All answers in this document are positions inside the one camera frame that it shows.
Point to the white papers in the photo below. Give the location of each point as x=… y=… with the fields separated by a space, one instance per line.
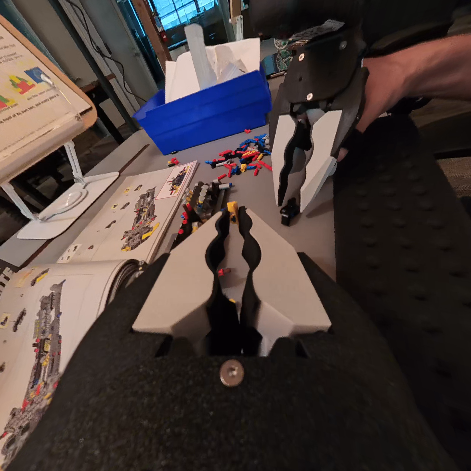
x=191 y=77

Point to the white document stand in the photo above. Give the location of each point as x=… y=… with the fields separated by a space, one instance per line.
x=55 y=198

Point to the pile of small lego pins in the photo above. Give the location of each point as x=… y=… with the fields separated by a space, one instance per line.
x=243 y=154

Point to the lego instruction booklet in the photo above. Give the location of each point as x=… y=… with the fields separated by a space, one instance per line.
x=92 y=228

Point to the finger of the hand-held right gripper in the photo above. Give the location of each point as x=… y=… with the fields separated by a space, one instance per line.
x=323 y=154
x=283 y=154

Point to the blue plastic bin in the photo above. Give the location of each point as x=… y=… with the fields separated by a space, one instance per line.
x=209 y=117

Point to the person's right forearm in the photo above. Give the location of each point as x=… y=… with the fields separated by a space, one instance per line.
x=434 y=66

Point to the yellow lego connector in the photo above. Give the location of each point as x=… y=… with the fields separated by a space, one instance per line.
x=233 y=210

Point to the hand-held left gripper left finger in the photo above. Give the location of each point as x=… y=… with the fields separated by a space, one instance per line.
x=176 y=290

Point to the small red lego pin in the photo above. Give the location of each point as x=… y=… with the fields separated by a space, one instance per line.
x=223 y=272

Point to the person's right hand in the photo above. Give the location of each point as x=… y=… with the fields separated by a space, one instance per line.
x=382 y=84

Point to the black foam mat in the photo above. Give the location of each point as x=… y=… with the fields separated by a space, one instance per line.
x=397 y=276

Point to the black lego piece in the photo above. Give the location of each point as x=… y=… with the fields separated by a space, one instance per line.
x=289 y=211

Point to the lego car model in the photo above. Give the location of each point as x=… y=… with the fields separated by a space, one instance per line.
x=202 y=209

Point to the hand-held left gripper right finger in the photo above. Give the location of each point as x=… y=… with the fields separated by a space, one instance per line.
x=287 y=290

